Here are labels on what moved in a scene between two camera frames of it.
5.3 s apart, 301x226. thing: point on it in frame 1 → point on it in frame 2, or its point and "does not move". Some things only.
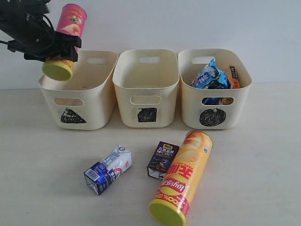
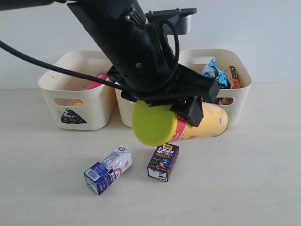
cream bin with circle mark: [198, 116] does not move
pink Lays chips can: [72, 20] → [89, 85]
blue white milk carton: [101, 175] does not move
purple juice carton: [161, 160] does not move
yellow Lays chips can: [182, 180] → [159, 125]
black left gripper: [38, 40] → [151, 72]
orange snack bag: [233, 78] does not move
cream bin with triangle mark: [87, 101] does not move
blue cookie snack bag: [211, 77] does not move
